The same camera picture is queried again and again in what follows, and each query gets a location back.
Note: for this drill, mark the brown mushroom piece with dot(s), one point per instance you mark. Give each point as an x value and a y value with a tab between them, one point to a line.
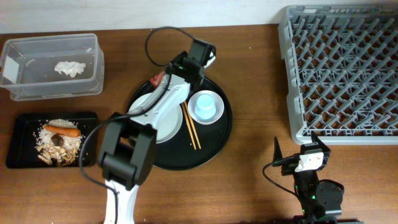
57	140

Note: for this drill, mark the black rectangular tray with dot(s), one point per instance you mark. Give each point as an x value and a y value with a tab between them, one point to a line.
25	136

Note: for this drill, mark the pale grey plate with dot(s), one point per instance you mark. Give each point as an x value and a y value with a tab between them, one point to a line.
170	126

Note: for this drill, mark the orange carrot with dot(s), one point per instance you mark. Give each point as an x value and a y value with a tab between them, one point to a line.
69	132

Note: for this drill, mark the grey dishwasher rack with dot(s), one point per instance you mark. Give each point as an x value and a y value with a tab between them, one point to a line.
341	64

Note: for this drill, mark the round black serving tray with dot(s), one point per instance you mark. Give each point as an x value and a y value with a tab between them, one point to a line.
177	152

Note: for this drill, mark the white tissue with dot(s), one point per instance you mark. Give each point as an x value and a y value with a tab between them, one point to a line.
70	68

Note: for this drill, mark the wooden chopstick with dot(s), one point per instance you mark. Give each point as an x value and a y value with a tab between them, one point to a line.
192	126
188	125

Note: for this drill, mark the white small bowl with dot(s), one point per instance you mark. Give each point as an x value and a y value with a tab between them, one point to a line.
218	104

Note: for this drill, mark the red snack wrapper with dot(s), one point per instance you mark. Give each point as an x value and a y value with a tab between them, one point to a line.
157	79

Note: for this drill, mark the wooden chopstick right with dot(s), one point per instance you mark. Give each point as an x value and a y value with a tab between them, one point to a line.
192	126

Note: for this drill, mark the rice and food scraps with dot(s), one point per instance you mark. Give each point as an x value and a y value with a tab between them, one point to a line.
52	155

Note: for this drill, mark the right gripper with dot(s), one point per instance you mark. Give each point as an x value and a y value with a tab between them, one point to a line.
316	140

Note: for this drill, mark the wooden chopstick left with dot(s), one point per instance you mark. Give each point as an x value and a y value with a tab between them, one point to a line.
188	125

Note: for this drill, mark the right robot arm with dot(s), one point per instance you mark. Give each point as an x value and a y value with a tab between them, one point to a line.
320	199

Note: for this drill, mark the light blue cup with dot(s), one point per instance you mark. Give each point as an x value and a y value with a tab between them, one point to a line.
205	107

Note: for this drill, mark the clear plastic bin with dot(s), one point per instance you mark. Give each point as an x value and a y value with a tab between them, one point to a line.
27	67

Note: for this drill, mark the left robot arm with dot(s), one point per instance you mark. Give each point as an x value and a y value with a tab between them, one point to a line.
128	149

